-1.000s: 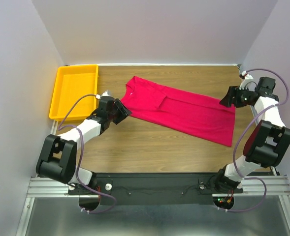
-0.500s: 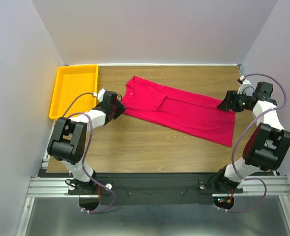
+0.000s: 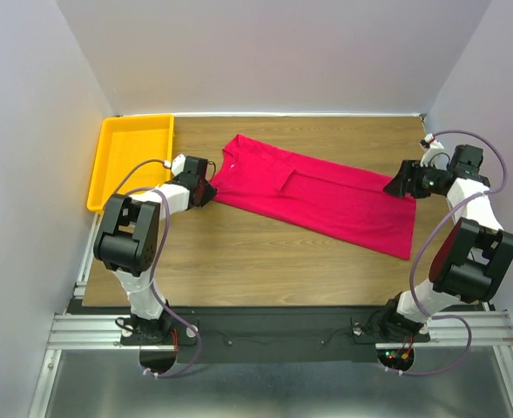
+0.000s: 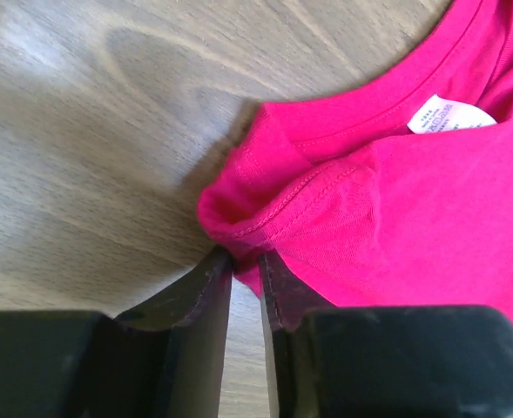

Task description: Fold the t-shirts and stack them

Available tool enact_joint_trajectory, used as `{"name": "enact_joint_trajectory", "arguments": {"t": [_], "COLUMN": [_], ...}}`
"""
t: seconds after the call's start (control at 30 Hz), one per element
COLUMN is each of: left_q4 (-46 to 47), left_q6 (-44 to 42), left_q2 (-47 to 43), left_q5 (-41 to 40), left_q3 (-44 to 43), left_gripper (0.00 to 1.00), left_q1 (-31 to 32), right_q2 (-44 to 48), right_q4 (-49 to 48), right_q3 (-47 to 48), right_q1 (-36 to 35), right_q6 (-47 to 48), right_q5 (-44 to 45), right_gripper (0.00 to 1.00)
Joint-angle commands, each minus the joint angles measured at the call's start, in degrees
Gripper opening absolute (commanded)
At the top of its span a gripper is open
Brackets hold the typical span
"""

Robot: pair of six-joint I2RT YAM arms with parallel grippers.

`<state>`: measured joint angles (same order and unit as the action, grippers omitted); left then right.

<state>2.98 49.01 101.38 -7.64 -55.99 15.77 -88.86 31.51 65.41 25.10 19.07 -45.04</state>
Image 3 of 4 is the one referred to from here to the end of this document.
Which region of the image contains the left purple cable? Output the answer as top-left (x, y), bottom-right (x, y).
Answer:
top-left (115, 158), bottom-right (203, 379)

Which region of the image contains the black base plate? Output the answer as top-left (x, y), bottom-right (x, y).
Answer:
top-left (115, 306), bottom-right (429, 374)

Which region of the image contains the aluminium frame rail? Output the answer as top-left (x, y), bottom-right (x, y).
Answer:
top-left (27, 212), bottom-right (129, 418)

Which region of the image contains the purple cable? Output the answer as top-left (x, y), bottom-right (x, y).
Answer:
top-left (384, 129), bottom-right (509, 376)
top-left (115, 158), bottom-right (203, 379)

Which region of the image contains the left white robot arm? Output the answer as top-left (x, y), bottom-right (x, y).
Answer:
top-left (93, 154), bottom-right (217, 344)

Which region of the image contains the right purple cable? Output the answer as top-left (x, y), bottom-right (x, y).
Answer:
top-left (384, 129), bottom-right (509, 376)

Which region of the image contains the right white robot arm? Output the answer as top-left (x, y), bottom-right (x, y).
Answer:
top-left (377, 137), bottom-right (513, 340)

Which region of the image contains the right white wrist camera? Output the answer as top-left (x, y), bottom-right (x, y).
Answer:
top-left (420, 133), bottom-right (445, 167)

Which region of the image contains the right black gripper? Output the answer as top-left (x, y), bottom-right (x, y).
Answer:
top-left (381, 159), bottom-right (444, 199)

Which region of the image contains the red t shirt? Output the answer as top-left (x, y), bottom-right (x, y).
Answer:
top-left (212, 134), bottom-right (416, 260)

